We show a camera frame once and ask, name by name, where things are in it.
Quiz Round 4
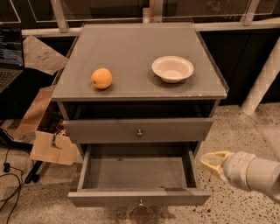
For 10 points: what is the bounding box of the grey drawer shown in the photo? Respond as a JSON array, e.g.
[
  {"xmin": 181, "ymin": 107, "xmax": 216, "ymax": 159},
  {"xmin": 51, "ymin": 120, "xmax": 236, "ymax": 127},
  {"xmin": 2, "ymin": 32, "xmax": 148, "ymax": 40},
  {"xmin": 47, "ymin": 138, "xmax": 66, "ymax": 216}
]
[
  {"xmin": 68, "ymin": 143, "xmax": 210, "ymax": 207},
  {"xmin": 63, "ymin": 118, "xmax": 213, "ymax": 144}
]

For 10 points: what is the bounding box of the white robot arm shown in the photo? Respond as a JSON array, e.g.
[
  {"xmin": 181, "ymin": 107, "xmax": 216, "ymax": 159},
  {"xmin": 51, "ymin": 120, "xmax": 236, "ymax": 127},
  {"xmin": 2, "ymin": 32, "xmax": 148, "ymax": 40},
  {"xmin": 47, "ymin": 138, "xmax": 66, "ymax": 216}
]
[{"xmin": 200, "ymin": 151, "xmax": 280, "ymax": 204}]

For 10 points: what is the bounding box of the grey top drawer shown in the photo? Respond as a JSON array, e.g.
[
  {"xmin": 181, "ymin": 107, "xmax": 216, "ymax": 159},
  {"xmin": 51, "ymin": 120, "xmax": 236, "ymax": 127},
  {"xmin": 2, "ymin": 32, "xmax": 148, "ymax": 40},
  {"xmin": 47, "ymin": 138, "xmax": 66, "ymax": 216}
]
[{"xmin": 63, "ymin": 118, "xmax": 213, "ymax": 144}]

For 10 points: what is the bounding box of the grey drawer cabinet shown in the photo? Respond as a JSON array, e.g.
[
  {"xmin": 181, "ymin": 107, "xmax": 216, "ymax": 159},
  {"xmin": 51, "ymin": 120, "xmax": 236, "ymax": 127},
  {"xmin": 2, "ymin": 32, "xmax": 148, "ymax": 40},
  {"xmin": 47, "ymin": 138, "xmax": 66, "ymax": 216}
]
[{"xmin": 52, "ymin": 23, "xmax": 228, "ymax": 153}]

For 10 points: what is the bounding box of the round floor drain cover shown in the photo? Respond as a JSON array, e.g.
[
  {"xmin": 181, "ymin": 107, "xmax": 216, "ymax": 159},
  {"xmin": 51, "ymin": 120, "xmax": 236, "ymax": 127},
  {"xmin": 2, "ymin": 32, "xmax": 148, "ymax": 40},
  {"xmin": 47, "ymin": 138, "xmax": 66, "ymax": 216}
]
[{"xmin": 128, "ymin": 204, "xmax": 154, "ymax": 224}]

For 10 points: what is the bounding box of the white bowl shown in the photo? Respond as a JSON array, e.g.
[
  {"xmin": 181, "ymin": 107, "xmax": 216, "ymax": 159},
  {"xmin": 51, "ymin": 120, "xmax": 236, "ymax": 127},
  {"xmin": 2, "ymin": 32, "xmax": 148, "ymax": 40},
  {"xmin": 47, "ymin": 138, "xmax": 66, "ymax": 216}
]
[{"xmin": 151, "ymin": 56, "xmax": 194, "ymax": 83}]

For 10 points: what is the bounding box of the orange fruit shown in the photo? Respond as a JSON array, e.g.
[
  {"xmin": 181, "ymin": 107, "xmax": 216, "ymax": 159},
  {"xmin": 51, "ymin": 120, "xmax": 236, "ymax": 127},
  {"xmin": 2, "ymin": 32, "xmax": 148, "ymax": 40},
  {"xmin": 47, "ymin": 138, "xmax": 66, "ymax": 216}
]
[{"xmin": 91, "ymin": 68, "xmax": 113, "ymax": 89}]

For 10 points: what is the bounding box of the open cardboard box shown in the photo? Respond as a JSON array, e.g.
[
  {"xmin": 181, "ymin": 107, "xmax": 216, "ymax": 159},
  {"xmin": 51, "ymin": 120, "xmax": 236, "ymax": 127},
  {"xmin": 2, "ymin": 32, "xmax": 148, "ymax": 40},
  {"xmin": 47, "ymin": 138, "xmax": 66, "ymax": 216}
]
[{"xmin": 16, "ymin": 86, "xmax": 82, "ymax": 165}]

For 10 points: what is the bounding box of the brown paper sheet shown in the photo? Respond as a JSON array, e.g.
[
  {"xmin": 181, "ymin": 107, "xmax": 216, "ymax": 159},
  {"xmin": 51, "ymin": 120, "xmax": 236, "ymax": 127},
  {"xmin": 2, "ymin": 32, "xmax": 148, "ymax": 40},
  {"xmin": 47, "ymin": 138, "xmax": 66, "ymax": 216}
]
[{"xmin": 23, "ymin": 36, "xmax": 67, "ymax": 75}]

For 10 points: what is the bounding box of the black laptop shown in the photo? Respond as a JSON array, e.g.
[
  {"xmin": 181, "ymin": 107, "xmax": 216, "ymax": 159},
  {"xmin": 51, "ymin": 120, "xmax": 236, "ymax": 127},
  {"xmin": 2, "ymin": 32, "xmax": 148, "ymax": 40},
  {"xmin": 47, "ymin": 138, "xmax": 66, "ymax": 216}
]
[{"xmin": 0, "ymin": 27, "xmax": 25, "ymax": 93}]

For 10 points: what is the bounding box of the white diagonal post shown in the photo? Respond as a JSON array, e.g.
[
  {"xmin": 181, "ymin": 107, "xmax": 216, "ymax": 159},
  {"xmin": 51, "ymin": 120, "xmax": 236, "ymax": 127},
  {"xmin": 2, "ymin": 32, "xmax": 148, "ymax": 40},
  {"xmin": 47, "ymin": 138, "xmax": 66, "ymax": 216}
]
[{"xmin": 241, "ymin": 38, "xmax": 280, "ymax": 116}]

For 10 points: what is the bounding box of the black cable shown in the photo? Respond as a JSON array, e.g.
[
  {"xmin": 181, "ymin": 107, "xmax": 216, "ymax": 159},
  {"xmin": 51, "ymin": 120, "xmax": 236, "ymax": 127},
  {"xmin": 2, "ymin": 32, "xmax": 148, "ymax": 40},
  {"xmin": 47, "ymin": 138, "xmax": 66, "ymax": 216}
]
[{"xmin": 0, "ymin": 128, "xmax": 25, "ymax": 224}]

